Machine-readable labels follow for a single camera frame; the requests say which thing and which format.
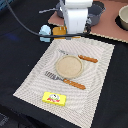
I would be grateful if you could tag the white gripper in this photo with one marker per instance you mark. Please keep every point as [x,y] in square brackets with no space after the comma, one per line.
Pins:
[75,14]

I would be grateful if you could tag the light blue milk carton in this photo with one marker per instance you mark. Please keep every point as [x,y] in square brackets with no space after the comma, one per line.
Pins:
[45,30]

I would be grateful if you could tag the yellow butter box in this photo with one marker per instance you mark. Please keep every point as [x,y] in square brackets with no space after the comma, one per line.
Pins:
[54,98]

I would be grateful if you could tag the orange toy bread loaf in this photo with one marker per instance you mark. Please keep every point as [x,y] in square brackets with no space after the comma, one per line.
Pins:
[59,30]

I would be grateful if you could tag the small grey saucepan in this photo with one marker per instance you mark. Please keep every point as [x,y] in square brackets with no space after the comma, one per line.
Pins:
[58,9]

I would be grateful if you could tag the large grey pot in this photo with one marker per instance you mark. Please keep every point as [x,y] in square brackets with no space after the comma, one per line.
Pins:
[95,12]

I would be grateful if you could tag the pink stove mat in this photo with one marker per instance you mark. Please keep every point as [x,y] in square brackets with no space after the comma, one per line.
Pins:
[106,27]

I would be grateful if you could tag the round wooden plate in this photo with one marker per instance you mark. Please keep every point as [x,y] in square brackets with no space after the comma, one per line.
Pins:
[69,66]

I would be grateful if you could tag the woven beige placemat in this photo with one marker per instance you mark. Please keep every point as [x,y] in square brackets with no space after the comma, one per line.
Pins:
[80,104]

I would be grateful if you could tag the knife with wooden handle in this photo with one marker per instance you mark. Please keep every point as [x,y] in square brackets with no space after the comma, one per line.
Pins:
[80,56]

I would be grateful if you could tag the fork with wooden handle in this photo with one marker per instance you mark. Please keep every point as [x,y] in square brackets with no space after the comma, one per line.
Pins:
[55,77]

